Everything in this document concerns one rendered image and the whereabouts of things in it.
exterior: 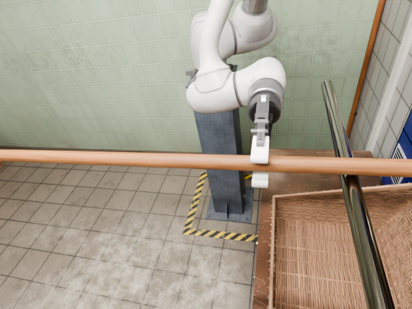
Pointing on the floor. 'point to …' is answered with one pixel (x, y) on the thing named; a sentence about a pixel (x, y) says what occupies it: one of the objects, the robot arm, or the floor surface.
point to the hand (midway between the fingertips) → (260, 163)
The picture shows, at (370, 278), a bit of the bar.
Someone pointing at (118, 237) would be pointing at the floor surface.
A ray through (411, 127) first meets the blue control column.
